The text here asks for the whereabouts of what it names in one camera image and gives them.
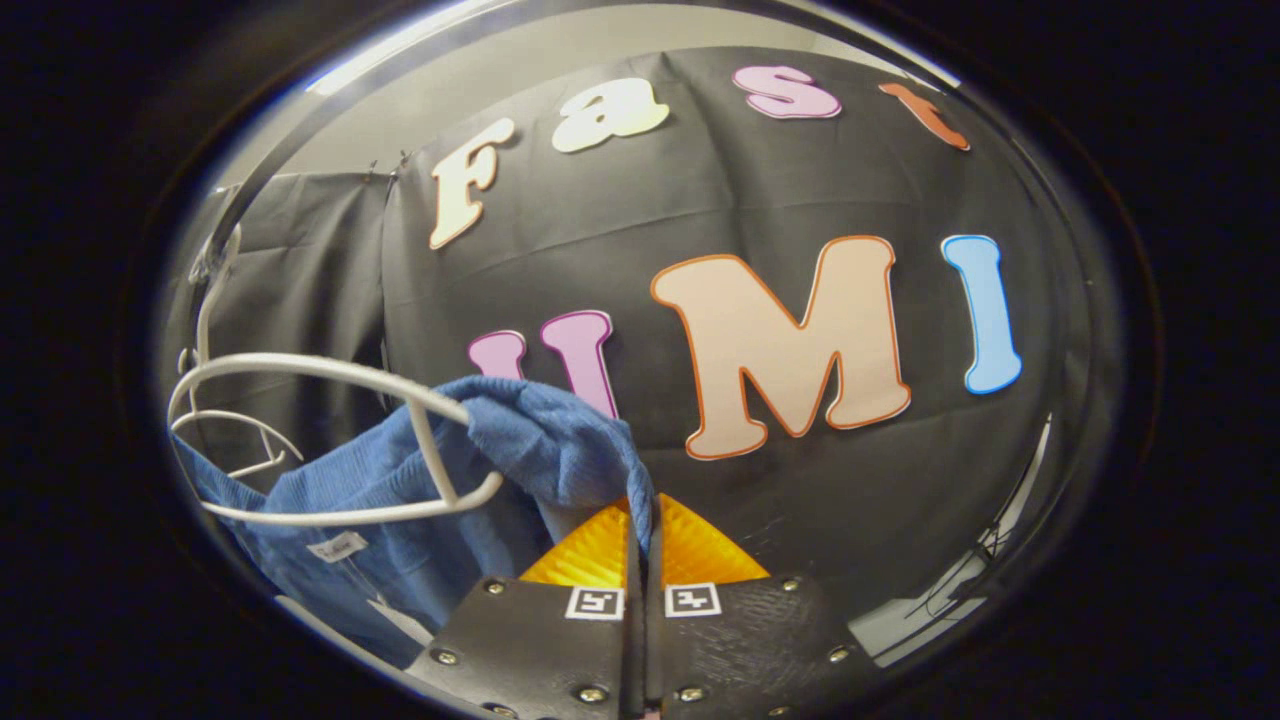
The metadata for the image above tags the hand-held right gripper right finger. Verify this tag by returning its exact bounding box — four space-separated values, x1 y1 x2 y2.
642 493 881 720

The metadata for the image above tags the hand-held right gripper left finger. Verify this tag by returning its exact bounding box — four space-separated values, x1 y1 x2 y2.
405 500 646 720

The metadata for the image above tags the blue corduroy shirt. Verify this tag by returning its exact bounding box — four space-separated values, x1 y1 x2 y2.
175 375 656 669

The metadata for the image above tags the white plastic clothes hanger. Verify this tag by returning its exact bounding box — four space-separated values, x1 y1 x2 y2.
170 345 306 481
165 225 506 528

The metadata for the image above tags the black tripod stand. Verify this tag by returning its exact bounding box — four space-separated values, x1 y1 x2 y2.
925 515 1016 616

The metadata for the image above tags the black backdrop cloth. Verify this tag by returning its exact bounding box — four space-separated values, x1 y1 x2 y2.
160 45 1121 641

